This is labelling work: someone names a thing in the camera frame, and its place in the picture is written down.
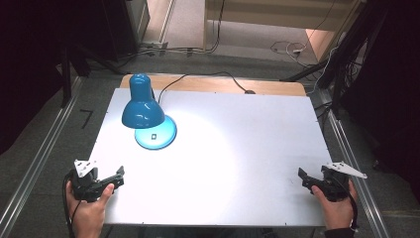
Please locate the black metal frame stand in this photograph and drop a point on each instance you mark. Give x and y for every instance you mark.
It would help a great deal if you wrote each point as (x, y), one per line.
(343, 59)

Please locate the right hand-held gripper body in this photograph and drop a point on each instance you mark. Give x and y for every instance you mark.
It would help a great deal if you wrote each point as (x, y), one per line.
(336, 185)

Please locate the person's left hand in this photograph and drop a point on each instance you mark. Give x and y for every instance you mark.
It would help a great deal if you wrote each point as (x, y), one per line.
(87, 214)

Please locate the blue desk lamp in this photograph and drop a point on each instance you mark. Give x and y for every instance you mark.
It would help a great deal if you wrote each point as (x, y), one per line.
(142, 112)

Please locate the dark cabinet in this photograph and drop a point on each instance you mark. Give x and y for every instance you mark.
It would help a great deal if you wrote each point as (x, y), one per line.
(125, 26)

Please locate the person's right hand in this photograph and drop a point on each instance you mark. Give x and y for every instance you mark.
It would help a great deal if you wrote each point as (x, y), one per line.
(336, 213)

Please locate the grey power strip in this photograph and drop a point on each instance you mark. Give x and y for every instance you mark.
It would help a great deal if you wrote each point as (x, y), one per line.
(155, 45)

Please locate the person's dark right sleeve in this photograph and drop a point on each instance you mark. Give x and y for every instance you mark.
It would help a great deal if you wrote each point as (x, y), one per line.
(340, 233)

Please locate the aluminium floor rail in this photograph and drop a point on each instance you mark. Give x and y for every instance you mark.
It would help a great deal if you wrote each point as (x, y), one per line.
(36, 162)
(355, 165)

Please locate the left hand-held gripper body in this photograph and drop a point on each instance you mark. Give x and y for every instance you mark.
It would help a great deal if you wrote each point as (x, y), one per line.
(84, 185)

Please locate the light wooden furniture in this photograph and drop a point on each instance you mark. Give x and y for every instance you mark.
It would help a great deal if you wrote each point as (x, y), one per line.
(264, 15)

